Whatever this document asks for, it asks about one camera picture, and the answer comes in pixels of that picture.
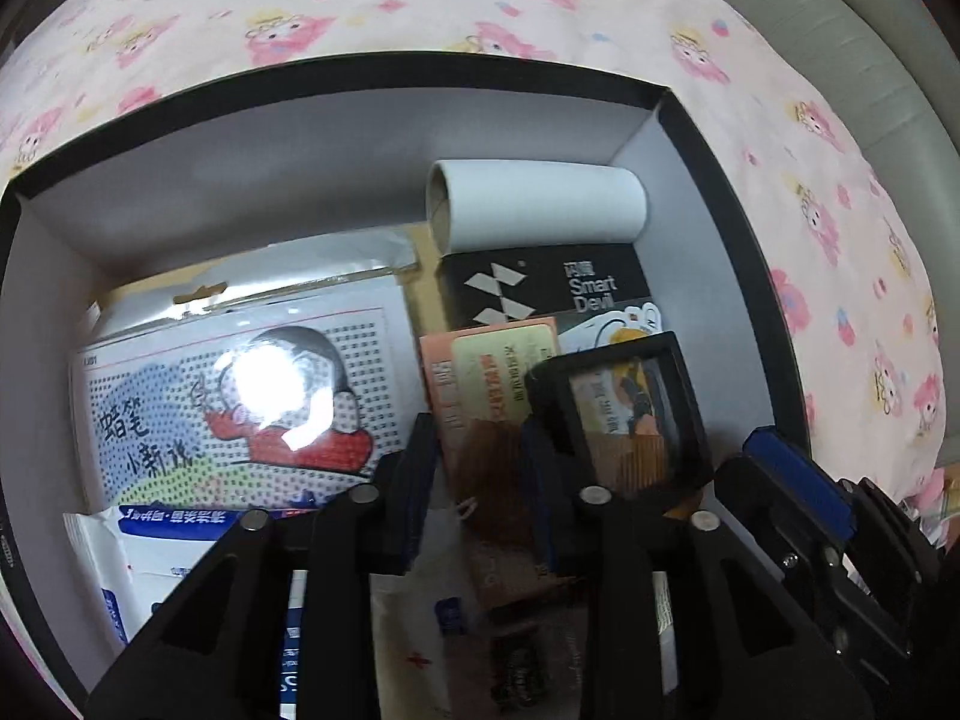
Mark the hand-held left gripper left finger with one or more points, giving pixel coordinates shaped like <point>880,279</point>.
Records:
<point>420,481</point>

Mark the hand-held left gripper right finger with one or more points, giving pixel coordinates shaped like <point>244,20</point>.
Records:
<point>541,496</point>

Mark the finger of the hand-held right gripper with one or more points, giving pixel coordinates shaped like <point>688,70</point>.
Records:
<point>796,471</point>

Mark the black framed clear case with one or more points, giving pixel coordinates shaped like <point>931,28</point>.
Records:
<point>631,420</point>

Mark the black cardboard box container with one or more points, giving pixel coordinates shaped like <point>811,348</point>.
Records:
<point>300,165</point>

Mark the orange snack packet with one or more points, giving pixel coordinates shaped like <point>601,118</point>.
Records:
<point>480,369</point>

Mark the white packet with red cross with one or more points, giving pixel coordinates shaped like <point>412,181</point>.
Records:
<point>420,615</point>

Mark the clear bag with dark item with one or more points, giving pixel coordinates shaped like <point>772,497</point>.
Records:
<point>519,664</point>

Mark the white cartoon card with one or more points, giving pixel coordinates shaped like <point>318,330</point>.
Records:
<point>631,317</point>

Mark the black box with white print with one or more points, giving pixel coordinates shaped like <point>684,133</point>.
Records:
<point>586,285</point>

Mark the cartoon dotted craft kit package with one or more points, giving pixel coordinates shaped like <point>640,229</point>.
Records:
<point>150,409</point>

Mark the white paper tube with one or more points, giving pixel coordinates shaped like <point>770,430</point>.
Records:
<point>540,202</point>

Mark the white and blue wipes packet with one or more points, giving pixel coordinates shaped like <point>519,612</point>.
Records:
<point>112,562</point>

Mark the pink printed blanket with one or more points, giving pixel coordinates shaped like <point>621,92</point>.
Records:
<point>450,0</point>

